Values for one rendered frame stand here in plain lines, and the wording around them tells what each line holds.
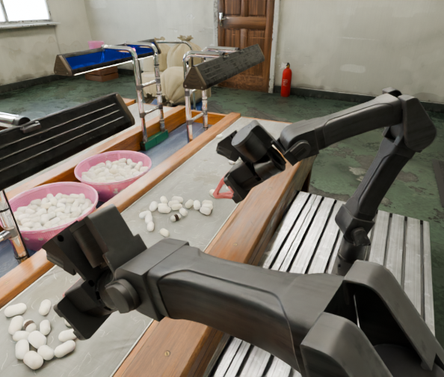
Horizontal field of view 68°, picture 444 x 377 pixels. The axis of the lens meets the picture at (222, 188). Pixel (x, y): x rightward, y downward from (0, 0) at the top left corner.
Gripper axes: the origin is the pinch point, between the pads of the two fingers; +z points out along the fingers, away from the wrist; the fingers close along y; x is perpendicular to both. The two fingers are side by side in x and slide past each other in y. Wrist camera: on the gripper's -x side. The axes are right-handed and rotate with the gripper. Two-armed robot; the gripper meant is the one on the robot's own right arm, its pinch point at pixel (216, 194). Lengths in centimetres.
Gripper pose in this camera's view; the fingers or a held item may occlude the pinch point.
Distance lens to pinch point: 83.5
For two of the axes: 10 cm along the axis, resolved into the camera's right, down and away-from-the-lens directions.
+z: -7.0, 4.0, 5.9
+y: -4.0, 4.6, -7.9
